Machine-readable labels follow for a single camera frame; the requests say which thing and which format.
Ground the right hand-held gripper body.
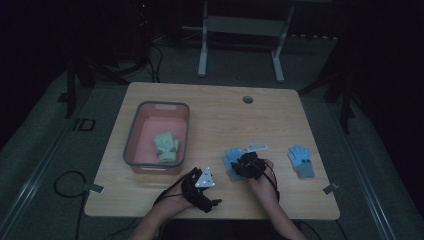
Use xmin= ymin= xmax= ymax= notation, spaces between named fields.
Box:
xmin=241 ymin=143 xmax=270 ymax=181

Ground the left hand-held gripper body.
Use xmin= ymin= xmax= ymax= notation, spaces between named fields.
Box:
xmin=180 ymin=166 xmax=218 ymax=212

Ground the plain blue and grey glove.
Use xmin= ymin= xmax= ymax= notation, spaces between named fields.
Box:
xmin=222 ymin=147 xmax=249 ymax=183

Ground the light green glove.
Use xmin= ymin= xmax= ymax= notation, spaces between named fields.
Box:
xmin=153 ymin=131 xmax=180 ymax=158
xmin=157 ymin=151 xmax=178 ymax=164

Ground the blue glove with shark face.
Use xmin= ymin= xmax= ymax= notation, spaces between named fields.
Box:
xmin=287 ymin=144 xmax=316 ymax=179

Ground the pink plastic bin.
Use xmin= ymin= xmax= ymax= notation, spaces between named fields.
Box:
xmin=122 ymin=100 xmax=191 ymax=175

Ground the person's right hand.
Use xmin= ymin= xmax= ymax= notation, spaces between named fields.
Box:
xmin=248 ymin=158 xmax=280 ymax=203

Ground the person's left hand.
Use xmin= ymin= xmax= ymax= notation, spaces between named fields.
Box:
xmin=155 ymin=184 xmax=198 ymax=219

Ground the grey table edge clip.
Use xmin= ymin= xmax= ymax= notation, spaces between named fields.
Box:
xmin=322 ymin=182 xmax=341 ymax=196
xmin=82 ymin=182 xmax=105 ymax=195

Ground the black tripod stand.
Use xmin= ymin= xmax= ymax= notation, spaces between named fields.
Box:
xmin=298 ymin=29 xmax=358 ymax=135

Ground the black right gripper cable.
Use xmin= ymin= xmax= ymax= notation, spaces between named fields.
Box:
xmin=263 ymin=161 xmax=282 ymax=203

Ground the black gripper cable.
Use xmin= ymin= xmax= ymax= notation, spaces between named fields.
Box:
xmin=263 ymin=161 xmax=282 ymax=203
xmin=152 ymin=171 xmax=196 ymax=207

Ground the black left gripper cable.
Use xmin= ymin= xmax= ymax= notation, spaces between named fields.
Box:
xmin=152 ymin=171 xmax=196 ymax=207

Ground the black rectangular floor frame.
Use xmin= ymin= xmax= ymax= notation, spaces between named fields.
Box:
xmin=72 ymin=117 xmax=97 ymax=132

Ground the black floor cable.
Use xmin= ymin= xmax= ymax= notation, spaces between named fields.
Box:
xmin=53 ymin=170 xmax=91 ymax=240

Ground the white metal table frame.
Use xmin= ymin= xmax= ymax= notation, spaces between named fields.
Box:
xmin=197 ymin=0 xmax=296 ymax=84

